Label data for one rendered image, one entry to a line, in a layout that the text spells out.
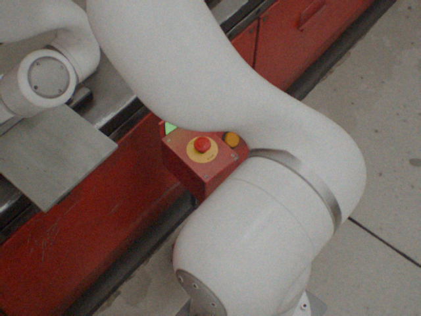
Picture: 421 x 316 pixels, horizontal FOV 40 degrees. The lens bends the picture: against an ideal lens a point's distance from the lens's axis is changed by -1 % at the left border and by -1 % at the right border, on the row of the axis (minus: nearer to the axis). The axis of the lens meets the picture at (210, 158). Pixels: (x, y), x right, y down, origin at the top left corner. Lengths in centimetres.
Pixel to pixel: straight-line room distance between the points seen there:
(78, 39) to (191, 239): 44
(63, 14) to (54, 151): 35
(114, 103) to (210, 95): 80
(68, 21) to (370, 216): 159
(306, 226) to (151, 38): 22
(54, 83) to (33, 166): 27
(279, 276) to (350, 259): 158
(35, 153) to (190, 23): 66
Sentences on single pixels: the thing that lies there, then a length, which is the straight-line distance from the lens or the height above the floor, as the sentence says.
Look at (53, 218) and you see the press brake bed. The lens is 136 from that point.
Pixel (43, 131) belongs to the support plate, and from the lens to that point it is 112.
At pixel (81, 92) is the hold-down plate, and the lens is 129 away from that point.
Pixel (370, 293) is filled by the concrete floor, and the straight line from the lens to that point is 208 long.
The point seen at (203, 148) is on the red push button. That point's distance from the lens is 129.
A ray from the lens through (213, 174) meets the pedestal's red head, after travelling 129.
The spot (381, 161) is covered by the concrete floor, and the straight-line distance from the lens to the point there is 233.
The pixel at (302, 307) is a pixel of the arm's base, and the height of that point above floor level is 102.
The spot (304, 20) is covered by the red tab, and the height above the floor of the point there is 57.
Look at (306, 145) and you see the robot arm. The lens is 56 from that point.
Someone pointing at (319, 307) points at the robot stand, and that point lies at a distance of 96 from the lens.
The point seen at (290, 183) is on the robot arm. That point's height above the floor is 142.
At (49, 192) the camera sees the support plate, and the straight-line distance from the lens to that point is 105.
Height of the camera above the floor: 190
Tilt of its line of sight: 58 degrees down
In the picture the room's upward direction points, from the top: 2 degrees clockwise
